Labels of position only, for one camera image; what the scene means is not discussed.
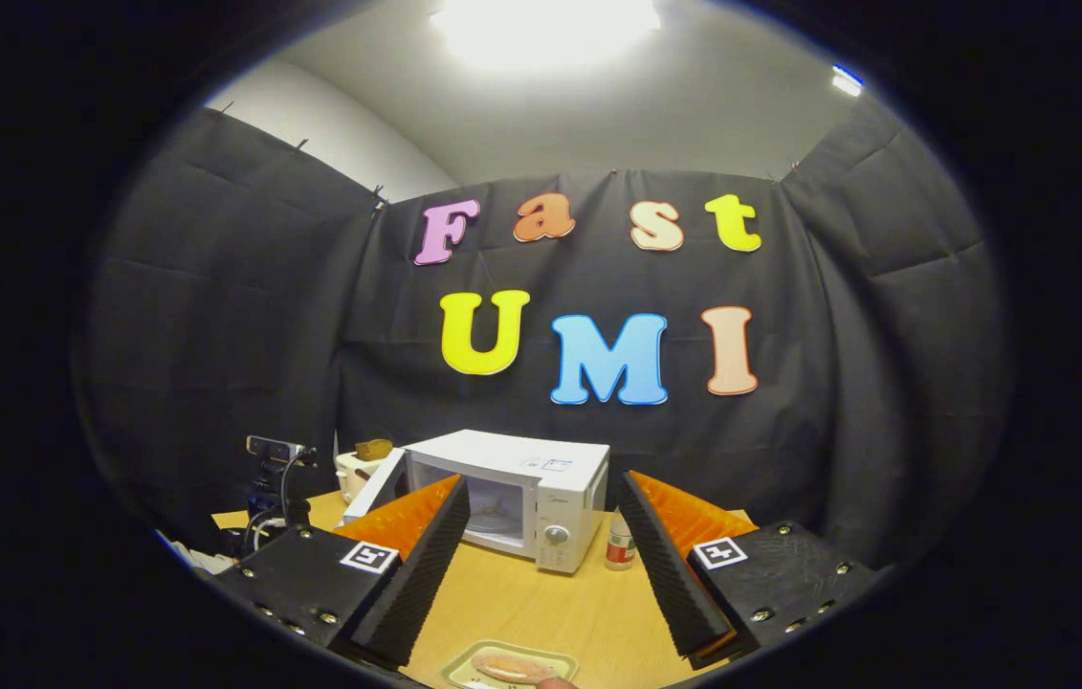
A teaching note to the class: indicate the pale green tray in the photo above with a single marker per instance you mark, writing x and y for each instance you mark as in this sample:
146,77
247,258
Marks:
459,670

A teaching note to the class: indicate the small ceiling light panel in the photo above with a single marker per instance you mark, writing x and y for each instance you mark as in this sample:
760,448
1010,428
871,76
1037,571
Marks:
847,81

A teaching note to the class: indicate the white toaster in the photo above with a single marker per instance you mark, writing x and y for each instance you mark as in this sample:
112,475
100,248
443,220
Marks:
351,474

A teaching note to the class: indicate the brown bread slice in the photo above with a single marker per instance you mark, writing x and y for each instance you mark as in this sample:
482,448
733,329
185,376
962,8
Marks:
374,449

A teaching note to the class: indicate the small red label bottle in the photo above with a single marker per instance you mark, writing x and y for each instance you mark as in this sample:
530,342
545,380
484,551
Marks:
620,545

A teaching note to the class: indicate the large ceiling light panel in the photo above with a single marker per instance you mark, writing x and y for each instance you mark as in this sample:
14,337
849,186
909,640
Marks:
545,33

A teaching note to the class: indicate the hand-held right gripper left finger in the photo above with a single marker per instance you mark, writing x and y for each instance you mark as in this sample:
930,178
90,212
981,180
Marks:
421,574

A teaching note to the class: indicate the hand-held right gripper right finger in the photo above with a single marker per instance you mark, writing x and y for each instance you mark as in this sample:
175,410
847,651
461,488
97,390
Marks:
665,574

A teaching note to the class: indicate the crumb-coated doughnut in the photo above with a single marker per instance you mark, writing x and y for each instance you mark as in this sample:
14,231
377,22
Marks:
512,668

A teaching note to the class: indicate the black camera on tripod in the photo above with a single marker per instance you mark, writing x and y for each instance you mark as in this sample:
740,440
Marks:
273,450

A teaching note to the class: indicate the white microwave oven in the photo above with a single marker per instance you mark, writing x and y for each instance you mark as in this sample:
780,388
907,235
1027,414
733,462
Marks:
502,459

